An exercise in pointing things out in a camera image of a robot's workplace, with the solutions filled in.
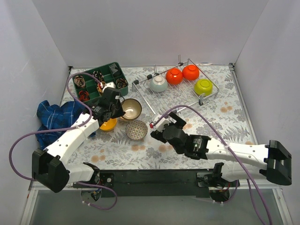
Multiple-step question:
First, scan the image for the beige ceramic bowl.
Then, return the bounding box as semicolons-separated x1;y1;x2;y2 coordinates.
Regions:
119;117;132;122

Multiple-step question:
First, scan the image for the silver wire dish rack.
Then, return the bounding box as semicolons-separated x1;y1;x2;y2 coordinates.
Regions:
132;56;220;115

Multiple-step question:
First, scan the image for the black patterned bowl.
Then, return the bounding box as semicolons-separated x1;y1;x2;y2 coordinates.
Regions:
121;98;142;120

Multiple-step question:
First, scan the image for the lime green bowl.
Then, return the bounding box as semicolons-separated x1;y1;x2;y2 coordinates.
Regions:
194;79;213;96

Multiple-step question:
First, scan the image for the orange bowl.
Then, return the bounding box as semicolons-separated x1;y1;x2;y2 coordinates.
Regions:
182;65;200;81
165;68;183;85

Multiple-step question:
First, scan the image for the floral table mat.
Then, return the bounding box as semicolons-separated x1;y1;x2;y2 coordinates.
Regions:
67;66;257;170

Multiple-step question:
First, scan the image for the orange bowl right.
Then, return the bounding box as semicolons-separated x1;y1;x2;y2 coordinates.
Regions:
182;65;200;81

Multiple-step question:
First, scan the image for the green compartment tray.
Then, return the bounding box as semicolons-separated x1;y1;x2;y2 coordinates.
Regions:
72;62;128;103

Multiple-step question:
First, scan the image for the yellow bowl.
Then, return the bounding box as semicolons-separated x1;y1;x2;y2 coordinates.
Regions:
99;119;117;132

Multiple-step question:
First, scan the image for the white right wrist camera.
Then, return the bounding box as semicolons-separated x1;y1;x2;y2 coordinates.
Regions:
150;113;171;132

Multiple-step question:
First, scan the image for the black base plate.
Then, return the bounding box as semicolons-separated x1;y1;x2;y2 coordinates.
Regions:
72;168;240;198

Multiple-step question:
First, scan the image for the yellow rolled tie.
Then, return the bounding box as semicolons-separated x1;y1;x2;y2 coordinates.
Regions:
97;82;105;95

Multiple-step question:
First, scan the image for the brown patterned white bowl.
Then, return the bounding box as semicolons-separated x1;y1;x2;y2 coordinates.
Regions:
126;120;148;141

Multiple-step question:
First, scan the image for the brown rolled tie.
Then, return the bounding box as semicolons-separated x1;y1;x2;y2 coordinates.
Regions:
73;75;85;89

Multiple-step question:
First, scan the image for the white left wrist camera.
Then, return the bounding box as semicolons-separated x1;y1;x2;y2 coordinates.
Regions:
104;82;116;89

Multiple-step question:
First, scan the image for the dark gold rolled tie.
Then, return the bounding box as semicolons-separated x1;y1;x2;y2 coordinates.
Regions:
116;78;128;90

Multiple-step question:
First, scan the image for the floral dark rolled tie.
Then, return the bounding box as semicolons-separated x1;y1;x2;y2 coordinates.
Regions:
92;71;104;82

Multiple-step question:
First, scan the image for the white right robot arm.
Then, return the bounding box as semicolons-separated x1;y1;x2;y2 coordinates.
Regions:
150;112;292;186

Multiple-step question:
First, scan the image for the orange bowl left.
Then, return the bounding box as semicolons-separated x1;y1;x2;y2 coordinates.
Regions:
165;68;183;85

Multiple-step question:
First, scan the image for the pale green bowl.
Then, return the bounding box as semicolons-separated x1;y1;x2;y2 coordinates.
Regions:
150;75;168;92

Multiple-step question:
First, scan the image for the grey folded item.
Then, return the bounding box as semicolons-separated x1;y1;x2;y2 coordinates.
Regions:
109;63;121;77

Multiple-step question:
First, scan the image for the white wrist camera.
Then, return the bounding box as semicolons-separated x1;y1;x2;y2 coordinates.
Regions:
104;82;116;89
150;113;171;132

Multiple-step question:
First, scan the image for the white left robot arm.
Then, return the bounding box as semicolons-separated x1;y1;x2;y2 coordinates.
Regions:
32;87;125;193

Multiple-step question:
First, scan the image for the blue plaid cloth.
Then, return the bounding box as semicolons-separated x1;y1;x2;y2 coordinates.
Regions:
36;100;87;149

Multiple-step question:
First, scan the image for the aluminium frame rail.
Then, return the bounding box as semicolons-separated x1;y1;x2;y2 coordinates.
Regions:
25;180;282;195

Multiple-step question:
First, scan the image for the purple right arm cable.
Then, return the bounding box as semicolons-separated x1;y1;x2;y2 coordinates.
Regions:
154;105;273;225

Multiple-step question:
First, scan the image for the red black rolled tie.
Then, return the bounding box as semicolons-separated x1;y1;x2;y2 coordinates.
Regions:
79;90;90;102

